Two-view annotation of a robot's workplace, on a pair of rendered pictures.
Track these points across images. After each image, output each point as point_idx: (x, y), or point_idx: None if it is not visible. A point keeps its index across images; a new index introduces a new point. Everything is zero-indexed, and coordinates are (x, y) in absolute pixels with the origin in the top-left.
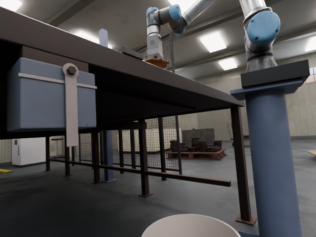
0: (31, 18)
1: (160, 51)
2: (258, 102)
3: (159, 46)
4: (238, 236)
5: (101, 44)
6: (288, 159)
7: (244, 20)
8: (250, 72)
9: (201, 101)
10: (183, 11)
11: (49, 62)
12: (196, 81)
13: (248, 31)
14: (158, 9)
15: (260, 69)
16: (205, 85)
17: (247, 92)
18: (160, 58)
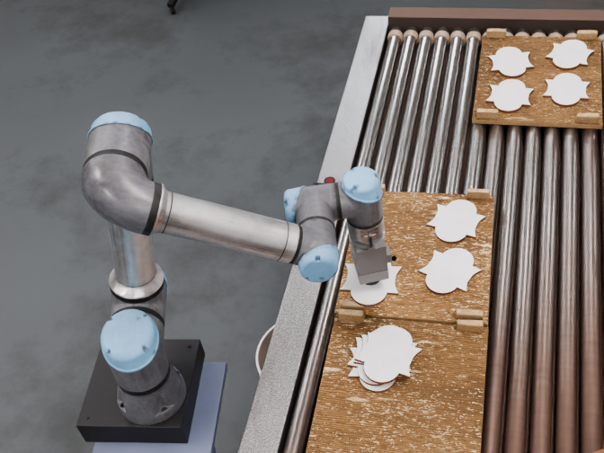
0: (330, 137)
1: (353, 259)
2: None
3: (352, 251)
4: (260, 370)
5: (320, 171)
6: None
7: (162, 270)
8: (183, 339)
9: (306, 441)
10: (286, 221)
11: None
12: (279, 313)
13: (166, 279)
14: (341, 181)
15: (167, 339)
16: (270, 342)
17: None
18: (346, 263)
